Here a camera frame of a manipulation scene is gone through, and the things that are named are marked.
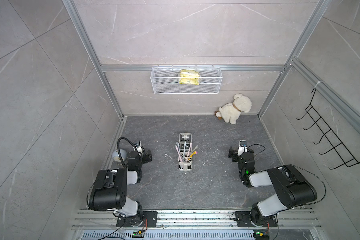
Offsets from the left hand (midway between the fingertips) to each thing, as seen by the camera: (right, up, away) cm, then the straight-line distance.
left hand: (142, 148), depth 94 cm
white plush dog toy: (+62, +25, +16) cm, 68 cm away
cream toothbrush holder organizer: (+28, -7, -6) cm, 29 cm away
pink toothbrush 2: (+30, +1, -9) cm, 31 cm away
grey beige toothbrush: (+33, +1, -11) cm, 35 cm away
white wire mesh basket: (+15, +46, +7) cm, 49 cm away
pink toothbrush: (+25, -4, -10) cm, 27 cm away
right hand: (+62, +1, -2) cm, 62 cm away
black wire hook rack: (+94, 0, -34) cm, 100 cm away
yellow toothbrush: (+33, -1, -14) cm, 36 cm away
